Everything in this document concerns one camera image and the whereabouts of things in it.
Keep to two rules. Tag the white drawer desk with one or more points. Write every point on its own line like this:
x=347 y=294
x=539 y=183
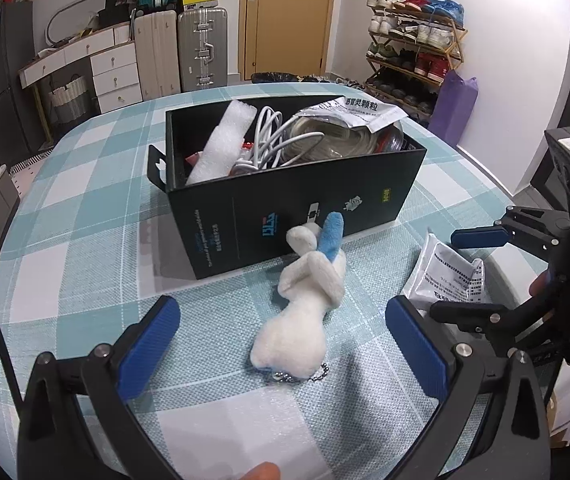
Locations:
x=108 y=54

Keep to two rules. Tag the white foil sachet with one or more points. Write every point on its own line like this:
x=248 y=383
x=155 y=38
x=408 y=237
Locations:
x=368 y=113

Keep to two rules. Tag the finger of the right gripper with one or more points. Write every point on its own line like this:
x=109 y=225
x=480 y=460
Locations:
x=480 y=237
x=470 y=312

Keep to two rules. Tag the yellow wooden door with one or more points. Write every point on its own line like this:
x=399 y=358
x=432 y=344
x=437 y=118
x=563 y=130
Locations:
x=283 y=36

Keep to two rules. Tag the white plush toy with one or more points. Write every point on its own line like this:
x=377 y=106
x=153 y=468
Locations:
x=293 y=345

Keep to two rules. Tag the person's right hand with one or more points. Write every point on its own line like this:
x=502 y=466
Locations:
x=540 y=283

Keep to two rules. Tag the blue bag on rack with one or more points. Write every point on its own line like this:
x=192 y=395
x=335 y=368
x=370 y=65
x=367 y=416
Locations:
x=449 y=8

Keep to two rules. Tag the dark grey refrigerator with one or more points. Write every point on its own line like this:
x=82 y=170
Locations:
x=21 y=133

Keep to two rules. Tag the silver aluminium suitcase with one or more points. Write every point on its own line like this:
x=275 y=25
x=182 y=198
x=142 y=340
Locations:
x=202 y=48

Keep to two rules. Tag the wooden shoe rack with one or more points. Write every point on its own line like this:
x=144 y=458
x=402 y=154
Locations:
x=410 y=53

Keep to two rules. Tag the person's left hand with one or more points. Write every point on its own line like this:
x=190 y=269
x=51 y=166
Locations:
x=264 y=471

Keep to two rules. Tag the purple bag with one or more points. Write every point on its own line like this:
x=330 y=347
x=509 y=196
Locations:
x=456 y=100

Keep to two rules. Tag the white foam piece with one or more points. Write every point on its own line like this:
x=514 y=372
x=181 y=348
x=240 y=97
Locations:
x=224 y=145

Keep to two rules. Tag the teal checked tablecloth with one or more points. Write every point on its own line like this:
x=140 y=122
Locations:
x=94 y=244

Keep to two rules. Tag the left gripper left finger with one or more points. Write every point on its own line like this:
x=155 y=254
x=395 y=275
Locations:
x=115 y=374

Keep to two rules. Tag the bag of cream rope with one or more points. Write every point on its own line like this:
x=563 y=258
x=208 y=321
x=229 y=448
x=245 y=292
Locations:
x=316 y=139

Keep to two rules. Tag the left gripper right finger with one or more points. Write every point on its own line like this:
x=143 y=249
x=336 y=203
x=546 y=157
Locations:
x=452 y=377

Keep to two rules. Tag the red white packet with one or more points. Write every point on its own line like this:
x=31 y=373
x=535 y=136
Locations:
x=390 y=139

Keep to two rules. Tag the woven laundry basket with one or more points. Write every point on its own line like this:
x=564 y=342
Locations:
x=71 y=101

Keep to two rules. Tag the black storage box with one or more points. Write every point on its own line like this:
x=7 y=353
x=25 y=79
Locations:
x=225 y=224

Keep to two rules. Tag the black bag on desk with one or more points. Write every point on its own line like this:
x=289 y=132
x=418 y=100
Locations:
x=114 y=12

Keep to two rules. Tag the beige suitcase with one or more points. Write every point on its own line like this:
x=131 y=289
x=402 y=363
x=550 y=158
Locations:
x=156 y=45

